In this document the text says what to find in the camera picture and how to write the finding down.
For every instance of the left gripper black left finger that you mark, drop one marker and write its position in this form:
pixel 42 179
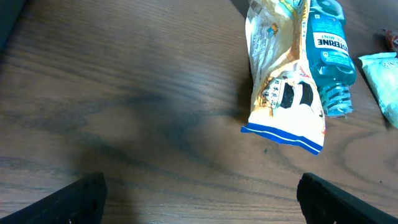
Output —
pixel 81 202

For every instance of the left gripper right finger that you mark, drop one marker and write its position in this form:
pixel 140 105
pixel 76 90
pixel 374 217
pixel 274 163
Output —
pixel 323 202

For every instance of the yellow noodle snack bag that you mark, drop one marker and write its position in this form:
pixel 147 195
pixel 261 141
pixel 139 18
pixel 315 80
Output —
pixel 285 104

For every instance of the teal wet wipes pack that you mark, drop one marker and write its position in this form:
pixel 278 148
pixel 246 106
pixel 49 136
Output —
pixel 381 72

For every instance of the teal mouthwash bottle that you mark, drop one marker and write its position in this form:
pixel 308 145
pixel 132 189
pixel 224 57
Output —
pixel 327 51

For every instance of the red chocolate bar wrapper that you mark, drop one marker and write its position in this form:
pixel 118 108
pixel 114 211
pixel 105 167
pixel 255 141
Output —
pixel 391 39

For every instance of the grey plastic basket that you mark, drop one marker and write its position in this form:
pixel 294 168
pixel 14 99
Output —
pixel 9 13

